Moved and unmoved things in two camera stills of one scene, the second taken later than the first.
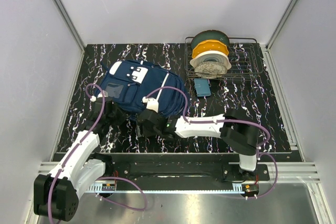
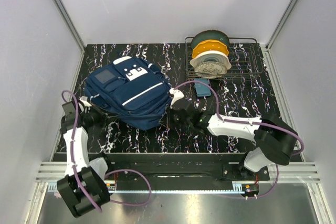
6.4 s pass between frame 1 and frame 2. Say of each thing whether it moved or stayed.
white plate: stayed
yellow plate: stayed
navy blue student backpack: moved
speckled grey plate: stayed
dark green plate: stayed
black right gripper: moved
